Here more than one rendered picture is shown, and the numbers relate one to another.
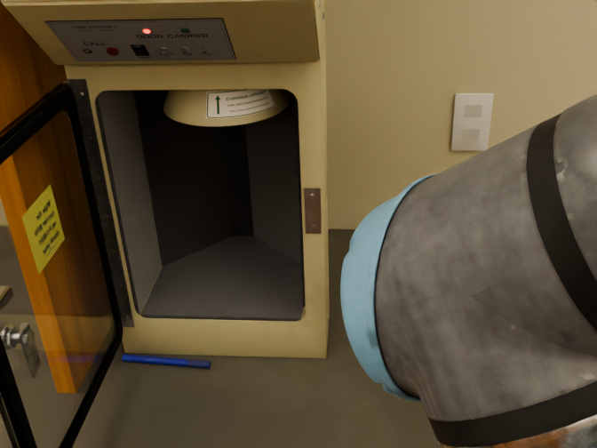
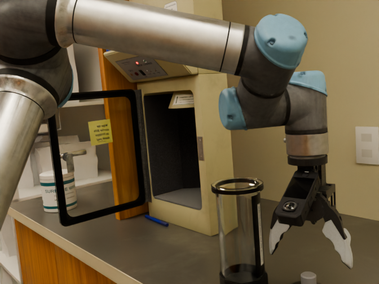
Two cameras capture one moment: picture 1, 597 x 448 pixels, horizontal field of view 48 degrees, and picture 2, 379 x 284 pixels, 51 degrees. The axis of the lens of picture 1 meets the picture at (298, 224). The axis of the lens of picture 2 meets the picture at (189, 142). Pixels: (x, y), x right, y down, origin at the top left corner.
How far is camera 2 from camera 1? 0.84 m
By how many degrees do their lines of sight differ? 48
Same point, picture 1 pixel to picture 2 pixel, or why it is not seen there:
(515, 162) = not seen: hidden behind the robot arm
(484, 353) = not seen: outside the picture
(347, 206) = not seen: hidden behind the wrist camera
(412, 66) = (331, 110)
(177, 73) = (161, 85)
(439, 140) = (350, 155)
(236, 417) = (152, 239)
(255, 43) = (166, 65)
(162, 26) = (139, 60)
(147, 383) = (142, 224)
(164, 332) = (159, 207)
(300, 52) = (181, 69)
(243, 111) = (184, 102)
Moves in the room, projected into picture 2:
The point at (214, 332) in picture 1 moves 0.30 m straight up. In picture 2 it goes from (173, 210) to (166, 118)
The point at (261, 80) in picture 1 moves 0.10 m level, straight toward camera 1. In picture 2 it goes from (183, 85) to (158, 87)
